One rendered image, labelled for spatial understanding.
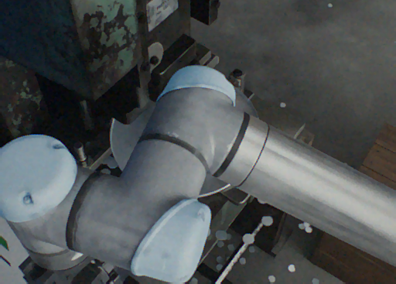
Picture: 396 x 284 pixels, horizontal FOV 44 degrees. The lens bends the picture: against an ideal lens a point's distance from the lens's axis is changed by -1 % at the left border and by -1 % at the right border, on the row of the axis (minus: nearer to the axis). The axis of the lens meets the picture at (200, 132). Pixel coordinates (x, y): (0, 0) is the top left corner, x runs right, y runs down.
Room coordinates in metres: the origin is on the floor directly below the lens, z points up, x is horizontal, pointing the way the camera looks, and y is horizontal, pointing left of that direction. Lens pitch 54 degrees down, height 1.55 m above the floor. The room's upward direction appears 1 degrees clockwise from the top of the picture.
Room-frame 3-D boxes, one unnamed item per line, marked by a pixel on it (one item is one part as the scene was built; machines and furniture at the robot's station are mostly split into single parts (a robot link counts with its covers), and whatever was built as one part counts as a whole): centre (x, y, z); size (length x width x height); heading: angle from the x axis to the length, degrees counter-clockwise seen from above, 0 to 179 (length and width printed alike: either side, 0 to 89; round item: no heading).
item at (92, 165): (0.50, 0.23, 0.76); 0.17 x 0.06 x 0.10; 145
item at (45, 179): (0.22, 0.14, 1.14); 0.09 x 0.08 x 0.11; 72
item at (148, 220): (0.21, 0.05, 1.14); 0.11 x 0.11 x 0.08; 72
